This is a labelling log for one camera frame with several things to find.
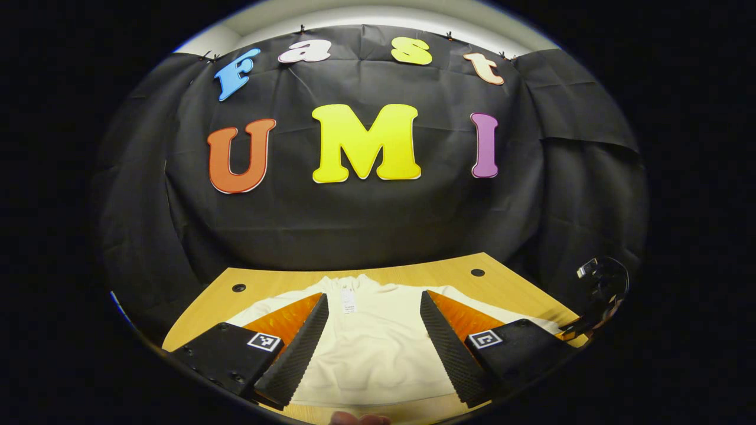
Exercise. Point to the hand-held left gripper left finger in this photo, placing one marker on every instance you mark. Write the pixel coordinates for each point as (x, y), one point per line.
(298, 354)

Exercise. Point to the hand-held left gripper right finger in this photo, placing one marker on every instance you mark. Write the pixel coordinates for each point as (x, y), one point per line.
(452, 354)

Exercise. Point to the black backdrop cloth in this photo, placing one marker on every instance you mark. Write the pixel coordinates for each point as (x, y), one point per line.
(354, 224)

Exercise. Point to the cream white sweatshirt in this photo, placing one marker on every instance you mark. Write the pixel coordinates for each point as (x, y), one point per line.
(378, 354)

